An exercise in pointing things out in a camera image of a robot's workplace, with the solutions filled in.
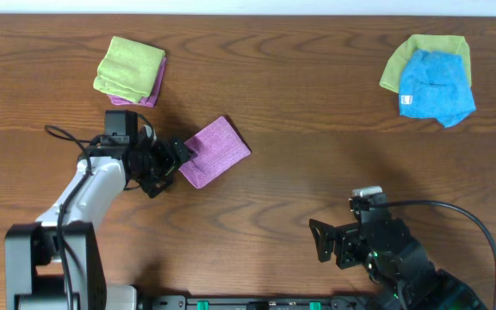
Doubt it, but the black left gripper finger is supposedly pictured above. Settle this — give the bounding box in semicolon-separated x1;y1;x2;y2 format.
170;138;193;168
144;179;173;199

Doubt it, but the purple cloth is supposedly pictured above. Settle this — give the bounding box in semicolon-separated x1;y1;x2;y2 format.
108;57;167;108
179;116;251;189

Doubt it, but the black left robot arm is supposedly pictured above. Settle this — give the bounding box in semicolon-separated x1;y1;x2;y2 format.
4;110;192;310

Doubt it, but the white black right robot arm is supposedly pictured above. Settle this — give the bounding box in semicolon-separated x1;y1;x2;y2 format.
308;198;491;309

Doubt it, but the folded purple cloth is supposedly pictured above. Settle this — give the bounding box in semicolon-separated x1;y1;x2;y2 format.
108;57;167;108

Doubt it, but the folded green cloth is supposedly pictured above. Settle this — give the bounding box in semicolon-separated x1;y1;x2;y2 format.
93;36;165;103

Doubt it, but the blue cloth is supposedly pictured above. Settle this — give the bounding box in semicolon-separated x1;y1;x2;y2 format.
399;50;476;127

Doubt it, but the green cloth in pile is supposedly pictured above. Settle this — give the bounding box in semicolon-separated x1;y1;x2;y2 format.
379;34;472;93

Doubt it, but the black right camera cable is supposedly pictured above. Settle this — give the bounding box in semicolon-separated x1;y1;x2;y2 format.
353;198;496;310

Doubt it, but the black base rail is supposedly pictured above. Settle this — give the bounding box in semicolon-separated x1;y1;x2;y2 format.
134;295;390;310

